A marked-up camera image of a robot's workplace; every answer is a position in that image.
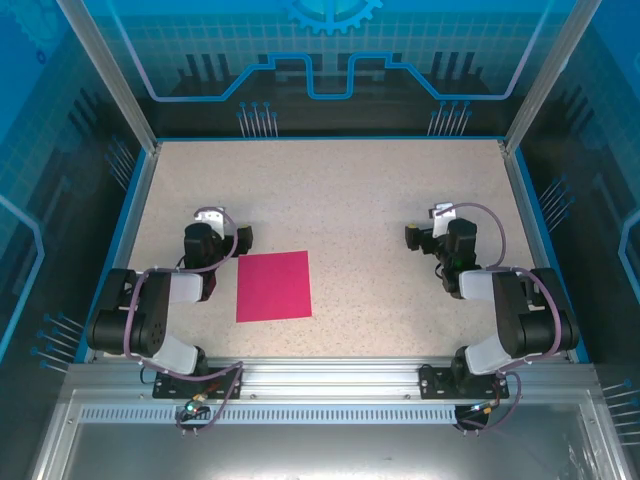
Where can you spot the pink paper sheet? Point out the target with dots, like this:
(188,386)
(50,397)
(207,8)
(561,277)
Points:
(274,287)

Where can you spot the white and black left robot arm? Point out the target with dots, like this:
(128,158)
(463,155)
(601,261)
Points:
(150,320)

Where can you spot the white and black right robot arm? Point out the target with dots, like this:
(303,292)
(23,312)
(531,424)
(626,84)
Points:
(515,310)

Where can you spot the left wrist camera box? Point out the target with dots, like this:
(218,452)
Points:
(210,218)

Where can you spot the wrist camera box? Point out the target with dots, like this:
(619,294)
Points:
(442,217)
(210,218)

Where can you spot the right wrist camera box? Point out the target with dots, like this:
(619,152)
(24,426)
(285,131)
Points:
(442,217)

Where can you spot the aluminium side rail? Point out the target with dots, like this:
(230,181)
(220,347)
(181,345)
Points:
(131,225)
(530,225)

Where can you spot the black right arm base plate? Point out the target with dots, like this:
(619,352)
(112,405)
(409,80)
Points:
(432,382)

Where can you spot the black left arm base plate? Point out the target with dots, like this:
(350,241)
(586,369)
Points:
(170,390)

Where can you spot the aluminium mounting rail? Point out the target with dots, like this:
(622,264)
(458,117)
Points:
(330,375)

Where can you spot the aluminium frame post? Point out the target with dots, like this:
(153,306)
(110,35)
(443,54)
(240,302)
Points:
(115,75)
(545,75)

